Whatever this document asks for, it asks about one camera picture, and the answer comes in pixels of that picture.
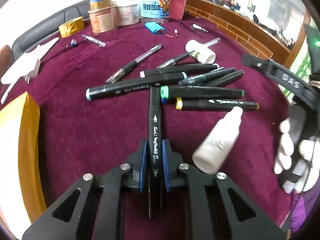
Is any white paper model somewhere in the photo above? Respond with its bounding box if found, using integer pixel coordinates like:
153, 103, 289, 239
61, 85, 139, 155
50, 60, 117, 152
0, 37, 60, 105

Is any clear plastic pen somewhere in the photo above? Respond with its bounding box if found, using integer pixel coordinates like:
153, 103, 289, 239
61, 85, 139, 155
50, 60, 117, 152
204, 38, 221, 48

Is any black marker light teal cap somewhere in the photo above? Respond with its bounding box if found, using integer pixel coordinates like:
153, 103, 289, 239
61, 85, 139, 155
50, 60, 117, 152
86, 72, 188, 101

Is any blue battery pack red cable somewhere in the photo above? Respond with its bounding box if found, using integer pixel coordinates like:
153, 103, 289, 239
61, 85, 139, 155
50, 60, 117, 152
145, 22, 180, 38

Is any black marker yellow cap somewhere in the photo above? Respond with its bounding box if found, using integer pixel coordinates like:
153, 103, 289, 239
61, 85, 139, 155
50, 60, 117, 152
175, 97, 260, 111

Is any orange filled plastic jar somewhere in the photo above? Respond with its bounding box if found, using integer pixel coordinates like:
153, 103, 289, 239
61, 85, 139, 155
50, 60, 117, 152
88, 4, 118, 35

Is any pink woven basket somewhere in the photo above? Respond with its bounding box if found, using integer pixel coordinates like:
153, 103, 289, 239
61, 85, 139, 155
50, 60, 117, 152
169, 0, 188, 20

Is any black leather chair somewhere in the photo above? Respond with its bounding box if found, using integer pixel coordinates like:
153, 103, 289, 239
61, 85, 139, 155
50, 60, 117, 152
12, 0, 92, 53

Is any black marker dark teal cap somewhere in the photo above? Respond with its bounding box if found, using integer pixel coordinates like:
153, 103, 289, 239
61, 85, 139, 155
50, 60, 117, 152
177, 67, 237, 86

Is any wooden brick-pattern rail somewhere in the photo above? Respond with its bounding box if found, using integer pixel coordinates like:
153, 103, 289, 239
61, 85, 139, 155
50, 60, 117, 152
184, 0, 298, 68

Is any person's right hand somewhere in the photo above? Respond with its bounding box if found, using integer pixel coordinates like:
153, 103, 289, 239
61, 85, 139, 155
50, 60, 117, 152
273, 117, 320, 193

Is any black marker green cap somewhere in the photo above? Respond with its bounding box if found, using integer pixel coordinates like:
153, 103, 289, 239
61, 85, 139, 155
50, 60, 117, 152
160, 85, 245, 100

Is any clear tub blue cartoon label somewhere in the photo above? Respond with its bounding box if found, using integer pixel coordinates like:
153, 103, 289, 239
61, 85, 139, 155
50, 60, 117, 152
139, 0, 173, 22

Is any white labelled jar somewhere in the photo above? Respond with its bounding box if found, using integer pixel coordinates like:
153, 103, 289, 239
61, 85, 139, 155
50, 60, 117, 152
116, 0, 139, 27

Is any white dropper bottle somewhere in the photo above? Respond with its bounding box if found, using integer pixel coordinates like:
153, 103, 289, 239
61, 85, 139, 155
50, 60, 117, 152
192, 106, 244, 174

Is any person's right forearm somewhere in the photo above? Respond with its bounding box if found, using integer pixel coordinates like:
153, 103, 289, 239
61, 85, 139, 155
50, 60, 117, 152
289, 192, 320, 233

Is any black marker pink cap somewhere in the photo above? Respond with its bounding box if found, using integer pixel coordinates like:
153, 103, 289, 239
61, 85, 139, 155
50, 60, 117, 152
139, 63, 220, 78

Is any gold tape roll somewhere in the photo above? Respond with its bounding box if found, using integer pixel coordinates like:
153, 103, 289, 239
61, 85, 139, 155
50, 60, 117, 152
58, 16, 85, 39

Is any gel pen with black grip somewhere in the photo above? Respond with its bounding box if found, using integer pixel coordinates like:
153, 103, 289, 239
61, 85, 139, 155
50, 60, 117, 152
106, 44, 164, 84

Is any black marker with white print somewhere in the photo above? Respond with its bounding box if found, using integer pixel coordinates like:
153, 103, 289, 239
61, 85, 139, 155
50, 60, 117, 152
148, 87, 162, 179

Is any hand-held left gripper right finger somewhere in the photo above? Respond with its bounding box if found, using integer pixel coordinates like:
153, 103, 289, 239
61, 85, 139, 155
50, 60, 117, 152
162, 140, 285, 240

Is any cardboard box yellow tape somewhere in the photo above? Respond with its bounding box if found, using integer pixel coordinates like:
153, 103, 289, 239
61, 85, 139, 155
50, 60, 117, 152
0, 91, 48, 225

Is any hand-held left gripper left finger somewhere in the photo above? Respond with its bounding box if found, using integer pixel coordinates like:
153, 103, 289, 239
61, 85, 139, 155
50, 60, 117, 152
21, 140, 148, 240

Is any short gel pen black grip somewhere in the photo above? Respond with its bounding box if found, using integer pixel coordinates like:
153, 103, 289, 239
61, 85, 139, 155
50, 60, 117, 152
157, 50, 195, 69

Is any red-cap bottle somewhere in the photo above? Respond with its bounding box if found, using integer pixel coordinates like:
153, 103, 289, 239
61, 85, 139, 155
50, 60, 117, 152
89, 0, 112, 11

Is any white pill bottle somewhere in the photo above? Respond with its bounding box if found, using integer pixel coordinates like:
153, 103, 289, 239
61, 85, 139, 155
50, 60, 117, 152
185, 40, 216, 64

